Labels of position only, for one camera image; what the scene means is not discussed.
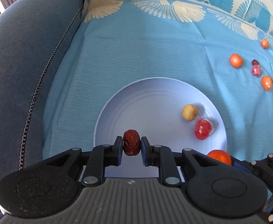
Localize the white round plate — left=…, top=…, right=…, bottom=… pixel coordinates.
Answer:
left=93, top=77, right=228, bottom=179

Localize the round orange kumquat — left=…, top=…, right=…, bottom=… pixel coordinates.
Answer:
left=207, top=149, right=232, bottom=166
left=229, top=53, right=243, bottom=69

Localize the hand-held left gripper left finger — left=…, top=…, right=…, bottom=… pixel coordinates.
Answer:
left=42, top=136, right=123, bottom=187

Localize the oval orange kumquat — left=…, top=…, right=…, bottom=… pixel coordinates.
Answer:
left=261, top=76, right=273, bottom=91

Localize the dried red date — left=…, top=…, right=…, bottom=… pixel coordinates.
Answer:
left=123, top=129, right=141, bottom=156

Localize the red plastic-wrapped candy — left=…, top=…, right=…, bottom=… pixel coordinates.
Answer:
left=194, top=118, right=215, bottom=140
left=251, top=65, right=262, bottom=77

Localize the black metal chain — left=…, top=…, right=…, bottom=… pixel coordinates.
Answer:
left=18, top=5, right=84, bottom=171

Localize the blue printed cloth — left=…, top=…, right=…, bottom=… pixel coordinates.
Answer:
left=42, top=0, right=273, bottom=179

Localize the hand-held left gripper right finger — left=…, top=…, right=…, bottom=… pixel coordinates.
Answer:
left=140, top=136, right=224, bottom=187

